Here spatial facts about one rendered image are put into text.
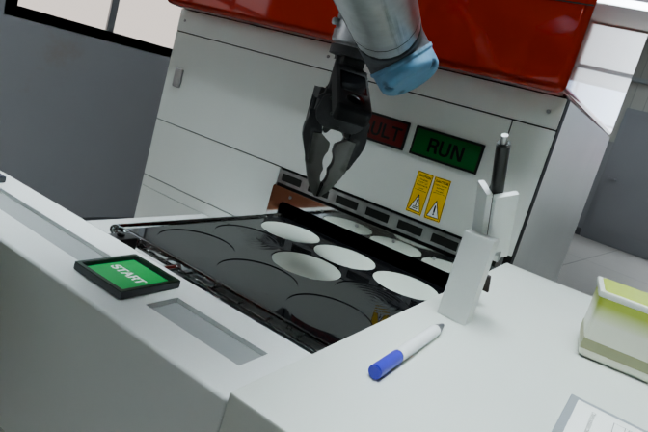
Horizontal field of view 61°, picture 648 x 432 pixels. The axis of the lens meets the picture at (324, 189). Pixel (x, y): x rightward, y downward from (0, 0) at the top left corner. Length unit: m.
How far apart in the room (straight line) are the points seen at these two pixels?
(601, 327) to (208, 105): 0.87
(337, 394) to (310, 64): 0.78
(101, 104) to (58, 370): 2.75
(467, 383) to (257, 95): 0.80
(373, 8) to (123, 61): 2.72
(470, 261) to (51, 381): 0.36
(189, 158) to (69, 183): 2.01
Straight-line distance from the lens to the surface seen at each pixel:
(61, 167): 3.14
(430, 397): 0.40
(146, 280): 0.45
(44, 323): 0.46
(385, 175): 0.95
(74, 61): 3.04
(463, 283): 0.54
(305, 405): 0.34
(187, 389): 0.35
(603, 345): 0.59
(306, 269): 0.76
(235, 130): 1.14
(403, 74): 0.62
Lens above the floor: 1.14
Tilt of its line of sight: 10 degrees down
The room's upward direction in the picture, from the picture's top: 16 degrees clockwise
